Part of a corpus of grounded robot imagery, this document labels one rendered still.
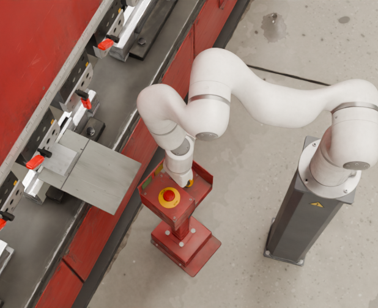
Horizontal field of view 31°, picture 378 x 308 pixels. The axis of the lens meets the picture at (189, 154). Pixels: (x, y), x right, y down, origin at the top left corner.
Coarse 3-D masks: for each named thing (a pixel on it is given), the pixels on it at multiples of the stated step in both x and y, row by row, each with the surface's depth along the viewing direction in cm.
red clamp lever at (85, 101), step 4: (76, 92) 195; (80, 92) 194; (84, 92) 195; (80, 96) 195; (84, 96) 194; (88, 96) 195; (84, 100) 197; (88, 100) 198; (84, 104) 200; (88, 104) 200; (88, 108) 202
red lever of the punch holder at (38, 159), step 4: (40, 152) 187; (44, 152) 187; (48, 152) 187; (36, 156) 183; (40, 156) 184; (44, 156) 186; (48, 156) 187; (32, 160) 182; (36, 160) 182; (40, 160) 183; (28, 164) 180; (32, 164) 180; (36, 164) 181; (28, 168) 181; (32, 168) 180
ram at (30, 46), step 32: (0, 0) 136; (32, 0) 149; (64, 0) 164; (96, 0) 182; (0, 32) 142; (32, 32) 156; (64, 32) 172; (0, 64) 148; (32, 64) 163; (0, 96) 154; (32, 96) 171; (0, 128) 161; (32, 128) 179; (0, 160) 169
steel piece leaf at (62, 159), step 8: (56, 144) 208; (56, 152) 207; (64, 152) 207; (72, 152) 207; (48, 160) 206; (56, 160) 206; (64, 160) 206; (72, 160) 204; (48, 168) 205; (56, 168) 205; (64, 168) 205; (64, 176) 204
